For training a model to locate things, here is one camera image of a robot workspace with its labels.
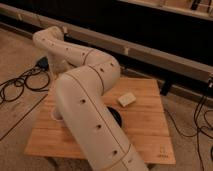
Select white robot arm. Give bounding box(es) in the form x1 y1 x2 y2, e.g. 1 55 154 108
33 26 149 171

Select yellow sponge block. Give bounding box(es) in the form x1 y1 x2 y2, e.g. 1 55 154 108
117 92 136 107

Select wooden table board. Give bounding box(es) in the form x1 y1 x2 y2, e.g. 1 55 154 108
25 77 176 164

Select black power adapter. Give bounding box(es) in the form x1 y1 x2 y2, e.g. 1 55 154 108
36 56 49 70

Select black cables at right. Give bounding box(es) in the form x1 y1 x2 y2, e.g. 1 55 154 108
163 76 213 171

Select long white rail beam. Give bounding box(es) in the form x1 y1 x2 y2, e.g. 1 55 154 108
0 2 213 82

